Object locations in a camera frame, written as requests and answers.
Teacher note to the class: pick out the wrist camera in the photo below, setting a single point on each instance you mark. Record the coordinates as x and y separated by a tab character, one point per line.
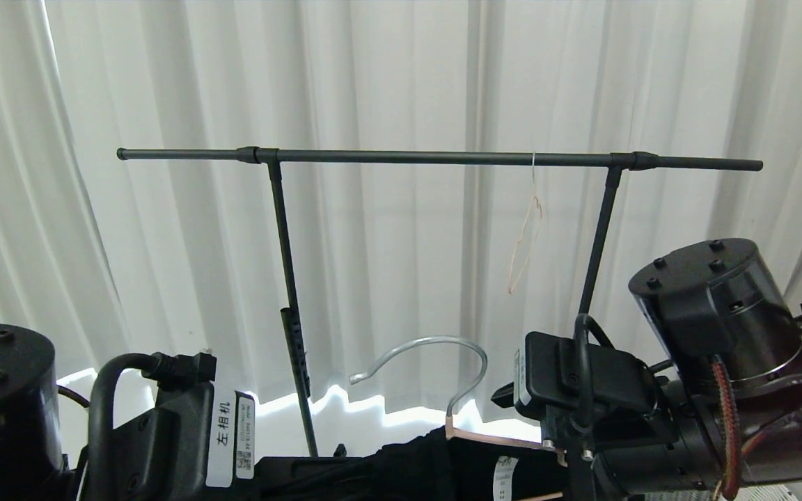
624	383
178	445

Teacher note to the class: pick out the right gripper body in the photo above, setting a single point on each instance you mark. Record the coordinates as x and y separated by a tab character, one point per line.
651	466

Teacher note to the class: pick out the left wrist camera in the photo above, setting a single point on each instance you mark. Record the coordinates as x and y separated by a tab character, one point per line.
178	445

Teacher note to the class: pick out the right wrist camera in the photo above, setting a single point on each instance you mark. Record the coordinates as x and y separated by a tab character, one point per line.
624	383

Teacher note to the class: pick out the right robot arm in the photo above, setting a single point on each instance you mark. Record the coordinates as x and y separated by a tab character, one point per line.
714	313

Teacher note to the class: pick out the white curtain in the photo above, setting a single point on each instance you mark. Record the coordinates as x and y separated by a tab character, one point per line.
401	83

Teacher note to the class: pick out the black garment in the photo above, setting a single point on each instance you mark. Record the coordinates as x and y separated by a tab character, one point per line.
408	473

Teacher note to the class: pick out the black clothes rack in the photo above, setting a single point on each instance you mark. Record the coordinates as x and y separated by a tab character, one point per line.
408	157

